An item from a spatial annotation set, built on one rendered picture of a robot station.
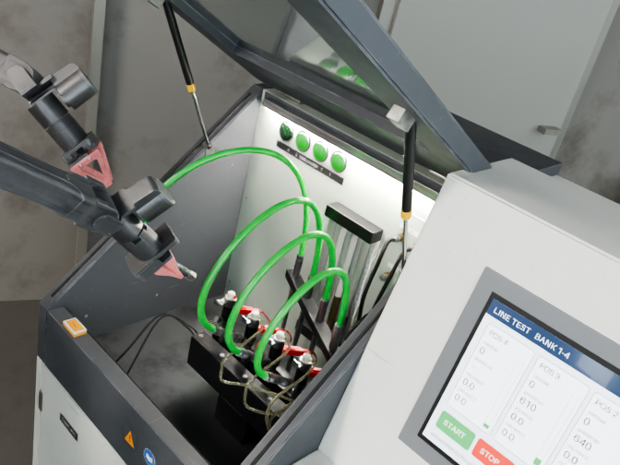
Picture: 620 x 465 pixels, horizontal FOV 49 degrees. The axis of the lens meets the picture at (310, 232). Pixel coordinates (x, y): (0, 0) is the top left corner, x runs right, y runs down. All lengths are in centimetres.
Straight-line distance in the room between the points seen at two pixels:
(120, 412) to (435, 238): 74
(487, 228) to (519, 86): 256
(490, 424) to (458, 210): 35
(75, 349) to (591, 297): 105
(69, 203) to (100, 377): 51
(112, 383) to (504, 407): 78
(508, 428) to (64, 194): 78
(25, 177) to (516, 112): 299
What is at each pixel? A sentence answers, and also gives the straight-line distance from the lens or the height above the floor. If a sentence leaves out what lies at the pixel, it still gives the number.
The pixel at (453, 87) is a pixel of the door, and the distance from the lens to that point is 342.
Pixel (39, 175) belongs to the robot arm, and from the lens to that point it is 107.
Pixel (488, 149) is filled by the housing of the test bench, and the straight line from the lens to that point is 154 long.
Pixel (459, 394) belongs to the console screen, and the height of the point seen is 124.
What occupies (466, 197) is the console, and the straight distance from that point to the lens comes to 115.
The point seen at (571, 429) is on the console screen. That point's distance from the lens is 112.
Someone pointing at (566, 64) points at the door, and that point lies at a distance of 381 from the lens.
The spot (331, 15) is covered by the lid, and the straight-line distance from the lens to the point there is 78.
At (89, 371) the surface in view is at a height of 92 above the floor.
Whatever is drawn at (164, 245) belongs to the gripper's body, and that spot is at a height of 129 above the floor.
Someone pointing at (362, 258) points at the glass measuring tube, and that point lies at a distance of 153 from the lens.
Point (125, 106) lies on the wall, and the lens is 292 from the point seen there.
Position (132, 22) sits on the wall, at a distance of 282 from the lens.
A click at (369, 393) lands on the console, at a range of 127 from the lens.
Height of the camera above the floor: 193
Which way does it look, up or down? 27 degrees down
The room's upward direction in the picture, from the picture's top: 14 degrees clockwise
